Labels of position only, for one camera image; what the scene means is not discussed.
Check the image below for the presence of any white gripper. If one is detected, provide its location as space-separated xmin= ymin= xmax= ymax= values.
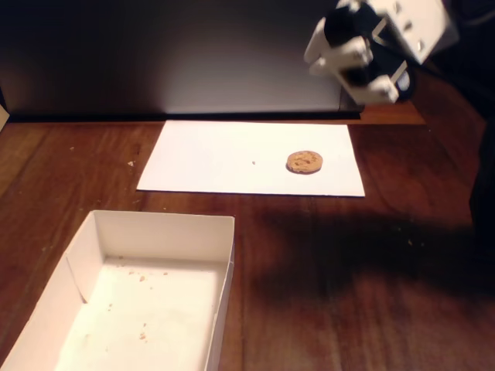
xmin=303 ymin=0 xmax=461 ymax=105

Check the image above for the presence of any round chocolate chip cookie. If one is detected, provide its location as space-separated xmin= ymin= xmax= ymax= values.
xmin=285 ymin=150 xmax=324 ymax=176

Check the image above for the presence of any large dark cabinet box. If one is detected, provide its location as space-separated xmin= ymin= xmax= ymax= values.
xmin=0 ymin=0 xmax=367 ymax=122

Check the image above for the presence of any white open cardboard box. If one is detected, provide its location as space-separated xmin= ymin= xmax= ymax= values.
xmin=0 ymin=209 xmax=237 ymax=371

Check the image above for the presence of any white paper sheet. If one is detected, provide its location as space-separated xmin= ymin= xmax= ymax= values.
xmin=136 ymin=120 xmax=367 ymax=198

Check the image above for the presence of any cream board edge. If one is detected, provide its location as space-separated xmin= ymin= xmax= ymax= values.
xmin=0 ymin=87 xmax=11 ymax=133

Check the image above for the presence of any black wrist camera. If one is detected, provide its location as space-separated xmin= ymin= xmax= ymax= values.
xmin=323 ymin=8 xmax=367 ymax=47

